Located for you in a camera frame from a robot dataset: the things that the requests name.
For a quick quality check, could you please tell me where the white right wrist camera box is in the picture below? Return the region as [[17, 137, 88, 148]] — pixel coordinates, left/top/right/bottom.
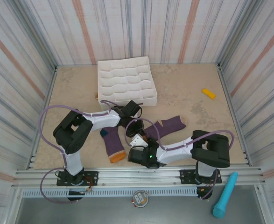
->
[[130, 134, 149, 148]]

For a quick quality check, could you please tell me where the purple sock with beige toe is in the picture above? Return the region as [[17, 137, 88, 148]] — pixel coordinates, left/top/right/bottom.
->
[[143, 115, 189, 142]]

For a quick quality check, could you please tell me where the teal foam handle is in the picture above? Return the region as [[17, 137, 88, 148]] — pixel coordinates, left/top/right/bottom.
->
[[212, 171, 239, 219]]

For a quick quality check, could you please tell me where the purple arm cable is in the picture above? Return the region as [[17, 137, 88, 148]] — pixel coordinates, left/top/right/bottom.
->
[[38, 100, 115, 204], [125, 118, 235, 201]]

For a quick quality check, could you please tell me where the yellow block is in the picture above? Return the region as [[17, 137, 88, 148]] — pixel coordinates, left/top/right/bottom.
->
[[202, 88, 217, 100]]

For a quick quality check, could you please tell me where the aluminium table edge profile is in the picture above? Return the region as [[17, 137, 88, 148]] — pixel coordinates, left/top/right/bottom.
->
[[26, 66, 58, 170], [217, 63, 253, 167]]

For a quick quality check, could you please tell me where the white fabric organizer box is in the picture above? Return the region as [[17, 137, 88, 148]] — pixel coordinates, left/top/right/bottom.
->
[[97, 56, 158, 112]]

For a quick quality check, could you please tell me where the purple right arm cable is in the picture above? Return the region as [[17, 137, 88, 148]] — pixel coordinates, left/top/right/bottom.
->
[[125, 118, 235, 201]]

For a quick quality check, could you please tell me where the white slotted cable duct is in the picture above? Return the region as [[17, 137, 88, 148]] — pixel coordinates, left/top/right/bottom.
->
[[21, 188, 198, 198]]

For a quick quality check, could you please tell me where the round grey device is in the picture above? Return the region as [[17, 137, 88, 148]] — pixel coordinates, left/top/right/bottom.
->
[[132, 190, 149, 208]]

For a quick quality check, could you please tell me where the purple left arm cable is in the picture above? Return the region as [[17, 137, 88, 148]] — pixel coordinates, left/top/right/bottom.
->
[[38, 100, 115, 204]]

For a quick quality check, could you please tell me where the aluminium rail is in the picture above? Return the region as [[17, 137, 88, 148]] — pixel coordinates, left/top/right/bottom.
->
[[10, 166, 267, 190]]

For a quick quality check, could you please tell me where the purple sock with teal heel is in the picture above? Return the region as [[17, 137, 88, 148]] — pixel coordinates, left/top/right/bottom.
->
[[100, 127, 127, 164]]

